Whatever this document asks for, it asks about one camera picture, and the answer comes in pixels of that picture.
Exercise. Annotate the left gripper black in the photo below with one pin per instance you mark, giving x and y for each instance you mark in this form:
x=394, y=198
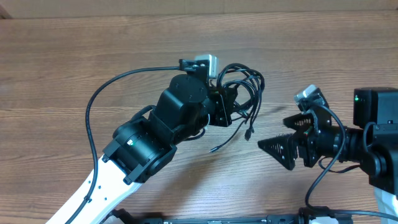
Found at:
x=221, y=101

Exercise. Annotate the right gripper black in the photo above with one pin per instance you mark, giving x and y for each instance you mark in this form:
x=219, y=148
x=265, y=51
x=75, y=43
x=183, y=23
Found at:
x=306, y=142

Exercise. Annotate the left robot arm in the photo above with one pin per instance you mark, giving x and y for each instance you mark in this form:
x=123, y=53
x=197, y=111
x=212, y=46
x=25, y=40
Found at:
x=147, y=143

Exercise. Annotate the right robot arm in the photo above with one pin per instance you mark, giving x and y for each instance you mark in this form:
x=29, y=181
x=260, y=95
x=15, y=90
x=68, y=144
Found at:
x=371, y=145

